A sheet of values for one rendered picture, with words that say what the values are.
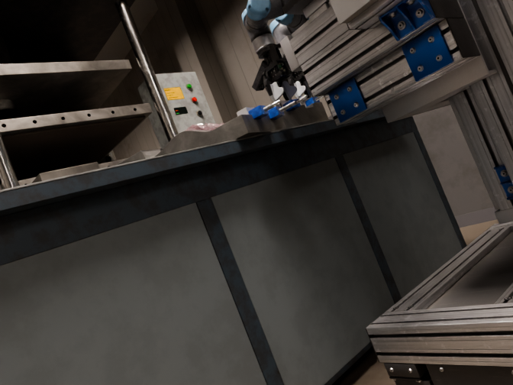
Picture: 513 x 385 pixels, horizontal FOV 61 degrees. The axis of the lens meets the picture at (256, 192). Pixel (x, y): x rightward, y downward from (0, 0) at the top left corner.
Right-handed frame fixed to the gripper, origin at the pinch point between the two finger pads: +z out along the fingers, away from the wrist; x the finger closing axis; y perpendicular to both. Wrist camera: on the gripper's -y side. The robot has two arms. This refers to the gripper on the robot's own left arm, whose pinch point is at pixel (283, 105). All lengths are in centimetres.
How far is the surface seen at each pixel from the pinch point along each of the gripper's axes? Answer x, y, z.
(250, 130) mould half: -33.5, 12.9, 9.7
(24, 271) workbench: -96, 4, 26
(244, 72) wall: 179, -175, -95
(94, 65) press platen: -17, -82, -61
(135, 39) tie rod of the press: 3, -72, -69
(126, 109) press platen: -12, -79, -36
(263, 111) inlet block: -26.8, 14.2, 5.6
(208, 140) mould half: -38.6, 1.0, 7.0
